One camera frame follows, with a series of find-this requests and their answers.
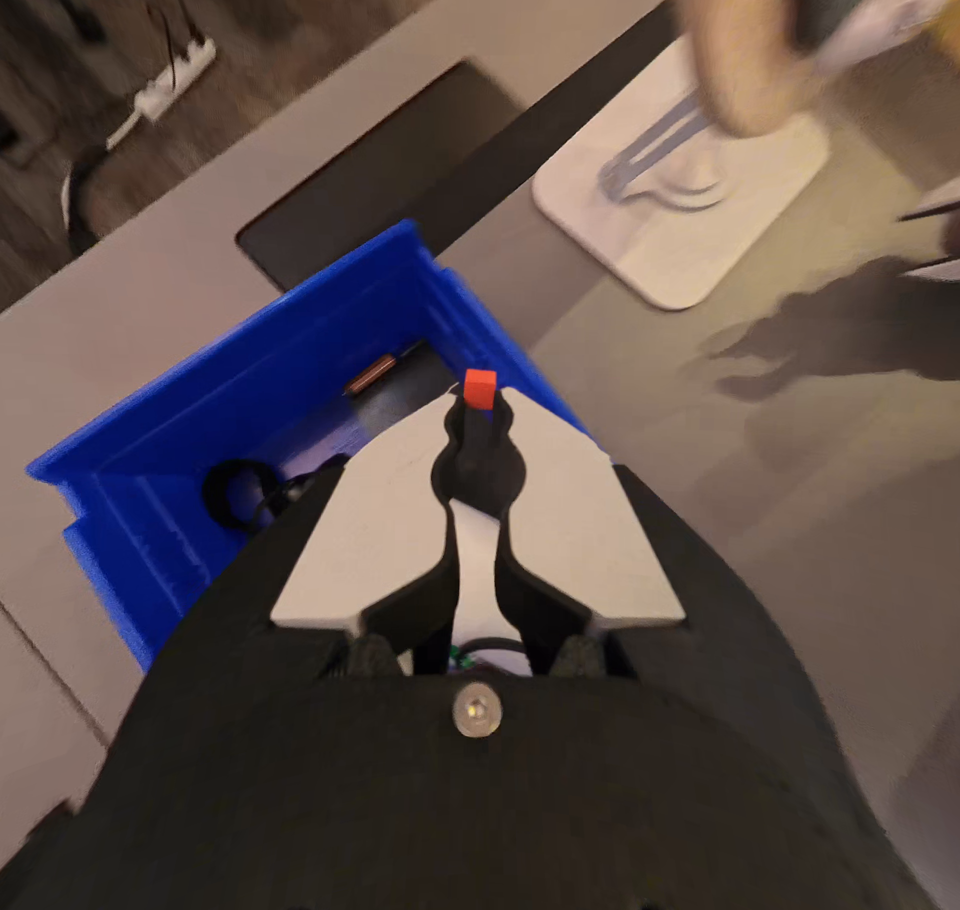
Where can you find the blue plastic bin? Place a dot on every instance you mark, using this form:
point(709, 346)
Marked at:
point(180, 430)

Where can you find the small orange block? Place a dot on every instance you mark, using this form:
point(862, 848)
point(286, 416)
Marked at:
point(480, 390)

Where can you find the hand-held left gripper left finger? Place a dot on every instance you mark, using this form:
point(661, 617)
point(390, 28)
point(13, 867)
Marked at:
point(353, 550)

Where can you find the copper coloured small part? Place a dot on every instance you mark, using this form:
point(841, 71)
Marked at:
point(372, 375)

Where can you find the white power strip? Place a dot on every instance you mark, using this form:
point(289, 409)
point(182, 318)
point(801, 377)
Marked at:
point(173, 78)

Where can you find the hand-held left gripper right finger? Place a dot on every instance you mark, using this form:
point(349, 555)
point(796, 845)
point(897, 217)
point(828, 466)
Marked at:
point(600, 550)

